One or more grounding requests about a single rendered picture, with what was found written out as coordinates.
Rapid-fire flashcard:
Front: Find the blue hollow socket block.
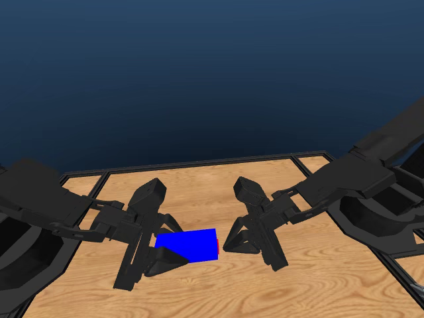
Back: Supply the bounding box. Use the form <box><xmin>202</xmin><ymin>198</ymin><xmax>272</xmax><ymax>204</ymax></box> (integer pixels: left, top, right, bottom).
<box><xmin>154</xmin><ymin>228</ymin><xmax>220</xmax><ymax>264</ymax></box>

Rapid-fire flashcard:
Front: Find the black table frame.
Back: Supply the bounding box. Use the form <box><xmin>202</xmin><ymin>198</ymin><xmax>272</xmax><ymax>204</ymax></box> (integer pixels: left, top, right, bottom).
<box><xmin>0</xmin><ymin>150</ymin><xmax>424</xmax><ymax>318</ymax></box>

